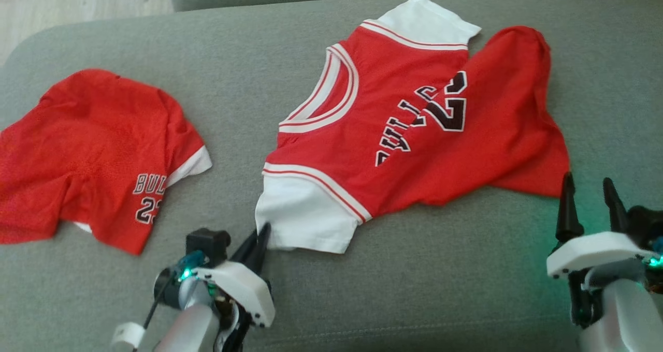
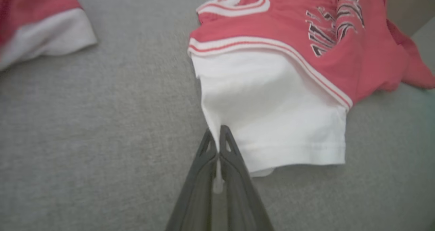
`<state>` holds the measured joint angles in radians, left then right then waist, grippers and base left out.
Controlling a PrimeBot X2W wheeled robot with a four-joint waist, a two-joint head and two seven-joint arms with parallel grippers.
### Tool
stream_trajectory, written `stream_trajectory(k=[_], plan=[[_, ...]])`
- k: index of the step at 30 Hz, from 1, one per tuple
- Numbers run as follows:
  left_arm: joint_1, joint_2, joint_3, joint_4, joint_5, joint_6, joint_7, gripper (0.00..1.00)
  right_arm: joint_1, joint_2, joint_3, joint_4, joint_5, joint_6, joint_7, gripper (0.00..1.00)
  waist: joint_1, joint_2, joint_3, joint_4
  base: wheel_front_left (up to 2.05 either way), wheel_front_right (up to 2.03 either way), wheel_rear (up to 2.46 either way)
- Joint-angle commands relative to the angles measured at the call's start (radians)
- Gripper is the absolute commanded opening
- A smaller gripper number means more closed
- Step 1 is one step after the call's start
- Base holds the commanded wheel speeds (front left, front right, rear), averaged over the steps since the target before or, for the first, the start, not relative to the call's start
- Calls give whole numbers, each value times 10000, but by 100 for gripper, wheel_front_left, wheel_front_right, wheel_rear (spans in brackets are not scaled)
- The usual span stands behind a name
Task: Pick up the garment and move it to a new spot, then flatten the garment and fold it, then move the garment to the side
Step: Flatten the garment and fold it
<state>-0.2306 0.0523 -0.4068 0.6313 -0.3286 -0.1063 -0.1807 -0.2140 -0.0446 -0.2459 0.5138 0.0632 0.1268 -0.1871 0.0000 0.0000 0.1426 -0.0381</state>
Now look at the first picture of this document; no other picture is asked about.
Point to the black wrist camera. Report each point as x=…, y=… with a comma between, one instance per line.
x=645, y=222
x=207, y=243

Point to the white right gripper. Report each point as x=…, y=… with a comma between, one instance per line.
x=595, y=253

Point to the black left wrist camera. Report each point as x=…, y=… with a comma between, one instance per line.
x=207, y=243

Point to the grey fabric sofa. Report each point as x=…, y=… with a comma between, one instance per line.
x=414, y=290

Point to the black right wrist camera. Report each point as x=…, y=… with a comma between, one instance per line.
x=645, y=222

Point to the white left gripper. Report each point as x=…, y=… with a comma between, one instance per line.
x=243, y=290

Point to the red basketball shorts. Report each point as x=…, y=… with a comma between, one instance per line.
x=93, y=145

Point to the red white basketball jersey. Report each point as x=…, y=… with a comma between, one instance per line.
x=362, y=150

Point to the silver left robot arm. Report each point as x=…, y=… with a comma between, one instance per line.
x=186, y=321

